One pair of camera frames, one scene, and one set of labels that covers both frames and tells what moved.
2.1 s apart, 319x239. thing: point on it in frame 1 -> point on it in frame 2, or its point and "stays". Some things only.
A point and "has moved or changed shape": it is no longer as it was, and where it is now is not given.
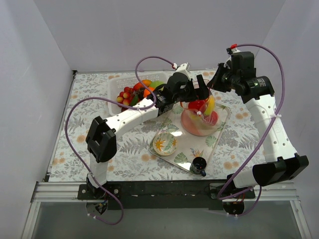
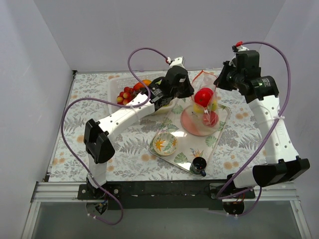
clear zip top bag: x=201 y=117 has moved or changed shape
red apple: x=196 y=104 has moved or changed shape
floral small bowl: x=165 y=144 stays
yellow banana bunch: x=195 y=116 -> x=198 y=109
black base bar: x=188 y=195 stays
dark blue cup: x=198 y=166 stays
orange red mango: x=139 y=86 stays
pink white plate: x=194 y=123 stays
